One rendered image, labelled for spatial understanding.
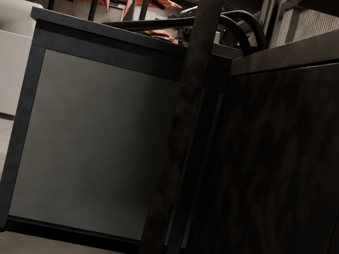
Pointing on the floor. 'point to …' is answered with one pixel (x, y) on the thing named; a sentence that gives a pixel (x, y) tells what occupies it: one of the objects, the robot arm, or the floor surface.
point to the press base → (272, 166)
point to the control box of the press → (180, 126)
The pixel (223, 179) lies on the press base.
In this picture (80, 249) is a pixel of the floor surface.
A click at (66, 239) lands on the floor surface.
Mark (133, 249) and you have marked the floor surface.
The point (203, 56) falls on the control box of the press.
